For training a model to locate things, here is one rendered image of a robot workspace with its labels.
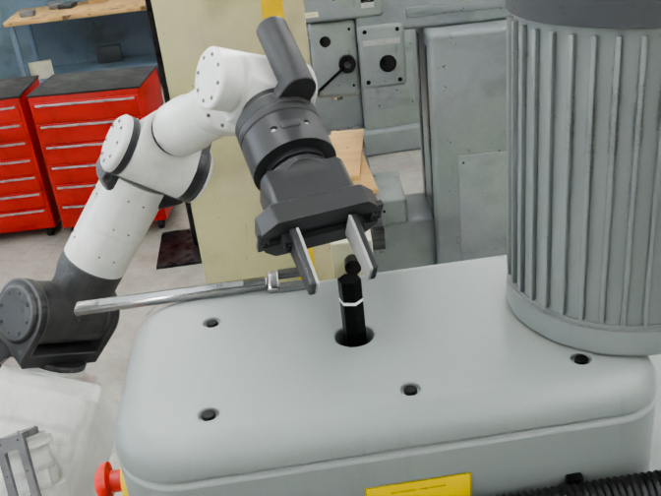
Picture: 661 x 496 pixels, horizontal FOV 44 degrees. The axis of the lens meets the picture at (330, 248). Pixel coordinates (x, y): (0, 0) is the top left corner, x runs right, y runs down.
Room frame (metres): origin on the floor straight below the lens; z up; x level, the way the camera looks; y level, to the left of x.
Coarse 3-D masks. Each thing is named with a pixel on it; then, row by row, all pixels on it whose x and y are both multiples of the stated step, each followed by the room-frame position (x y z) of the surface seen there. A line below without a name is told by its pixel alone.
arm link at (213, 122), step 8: (312, 72) 0.88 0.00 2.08; (192, 96) 0.93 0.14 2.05; (192, 104) 0.92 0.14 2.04; (200, 104) 0.91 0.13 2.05; (192, 112) 0.92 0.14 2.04; (200, 112) 0.91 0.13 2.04; (208, 112) 0.91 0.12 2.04; (216, 112) 0.91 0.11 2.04; (200, 120) 0.91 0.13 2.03; (208, 120) 0.90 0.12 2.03; (216, 120) 0.91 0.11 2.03; (224, 120) 0.91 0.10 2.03; (208, 128) 0.91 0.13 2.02; (216, 128) 0.90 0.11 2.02; (224, 128) 0.91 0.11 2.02; (232, 128) 0.91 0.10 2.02
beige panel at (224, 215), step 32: (160, 0) 2.34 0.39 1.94; (192, 0) 2.35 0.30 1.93; (224, 0) 2.35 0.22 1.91; (256, 0) 2.36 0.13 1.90; (288, 0) 2.36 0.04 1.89; (160, 32) 2.34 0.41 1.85; (192, 32) 2.35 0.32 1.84; (224, 32) 2.35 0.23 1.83; (256, 32) 2.36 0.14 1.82; (192, 64) 2.34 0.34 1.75; (224, 160) 2.35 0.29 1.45; (224, 192) 2.35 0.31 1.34; (256, 192) 2.35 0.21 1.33; (224, 224) 2.35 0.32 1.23; (224, 256) 2.34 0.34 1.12; (256, 256) 2.35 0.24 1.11; (288, 256) 2.36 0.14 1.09; (320, 256) 2.36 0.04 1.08
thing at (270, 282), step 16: (272, 272) 0.77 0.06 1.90; (288, 272) 0.77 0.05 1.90; (176, 288) 0.76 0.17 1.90; (192, 288) 0.75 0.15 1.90; (208, 288) 0.75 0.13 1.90; (224, 288) 0.75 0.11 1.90; (240, 288) 0.74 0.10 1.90; (256, 288) 0.74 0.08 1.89; (272, 288) 0.74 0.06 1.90; (288, 288) 0.74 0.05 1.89; (304, 288) 0.74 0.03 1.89; (80, 304) 0.75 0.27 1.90; (96, 304) 0.74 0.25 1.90; (112, 304) 0.74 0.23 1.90; (128, 304) 0.74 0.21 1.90; (144, 304) 0.74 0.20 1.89
